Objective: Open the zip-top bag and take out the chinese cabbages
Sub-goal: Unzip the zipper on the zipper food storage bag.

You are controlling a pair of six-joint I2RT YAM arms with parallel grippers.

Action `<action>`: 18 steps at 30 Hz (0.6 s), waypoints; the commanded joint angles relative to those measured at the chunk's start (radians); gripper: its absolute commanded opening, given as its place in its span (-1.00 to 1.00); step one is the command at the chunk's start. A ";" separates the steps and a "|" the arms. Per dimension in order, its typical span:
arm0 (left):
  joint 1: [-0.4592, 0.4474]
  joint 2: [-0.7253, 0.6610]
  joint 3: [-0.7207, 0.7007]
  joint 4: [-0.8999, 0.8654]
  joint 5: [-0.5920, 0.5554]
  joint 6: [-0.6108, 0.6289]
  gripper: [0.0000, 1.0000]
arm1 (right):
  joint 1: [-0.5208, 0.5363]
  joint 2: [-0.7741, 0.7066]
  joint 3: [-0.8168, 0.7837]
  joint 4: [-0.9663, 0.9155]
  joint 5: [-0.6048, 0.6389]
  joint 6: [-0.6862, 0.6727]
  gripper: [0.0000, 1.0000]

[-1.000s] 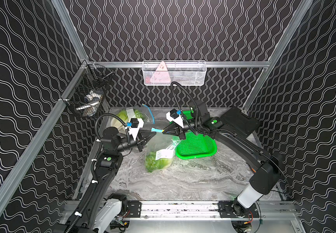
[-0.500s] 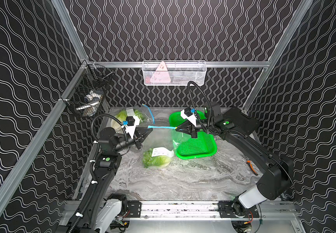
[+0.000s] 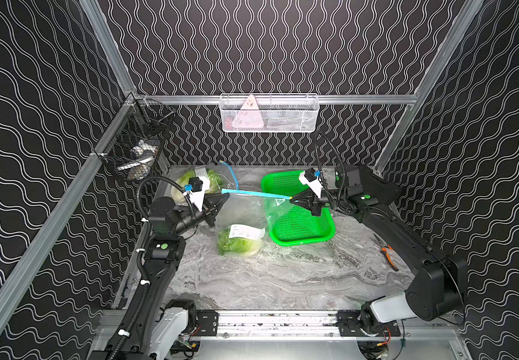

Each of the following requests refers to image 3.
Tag zip-top bag blue seal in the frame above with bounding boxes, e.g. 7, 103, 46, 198
213, 187, 294, 258

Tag pale chinese cabbage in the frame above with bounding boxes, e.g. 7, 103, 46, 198
170, 169, 196, 203
205, 169, 224, 194

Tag zip-top bag with two cabbages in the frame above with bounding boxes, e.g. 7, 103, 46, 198
169, 161, 239, 194

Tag green chinese cabbage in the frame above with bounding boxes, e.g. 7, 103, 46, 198
217, 228, 264, 257

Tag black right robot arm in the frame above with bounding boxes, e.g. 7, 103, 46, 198
289, 165, 467, 334

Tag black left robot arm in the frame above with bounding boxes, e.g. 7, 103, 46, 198
89, 193, 229, 359

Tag green plastic basket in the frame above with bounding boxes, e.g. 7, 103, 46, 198
261, 170, 336, 247

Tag items in black basket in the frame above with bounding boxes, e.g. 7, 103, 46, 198
116, 139, 160, 181

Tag pink triangular card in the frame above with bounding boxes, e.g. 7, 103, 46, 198
232, 94, 265, 131

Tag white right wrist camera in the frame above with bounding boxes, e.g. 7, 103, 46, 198
298, 168, 323, 198

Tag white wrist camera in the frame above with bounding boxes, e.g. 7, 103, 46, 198
184, 176, 210, 211
298, 168, 323, 198

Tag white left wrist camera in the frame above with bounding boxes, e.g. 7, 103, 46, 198
184, 176, 210, 211

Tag orange handled pliers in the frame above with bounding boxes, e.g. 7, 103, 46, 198
380, 244, 399, 272

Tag black wire corner basket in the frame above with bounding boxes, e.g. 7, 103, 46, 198
100, 100, 178, 183

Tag white wire wall basket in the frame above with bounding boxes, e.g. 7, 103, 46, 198
219, 93, 320, 133

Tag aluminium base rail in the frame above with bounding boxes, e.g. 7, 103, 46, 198
195, 310, 460, 341

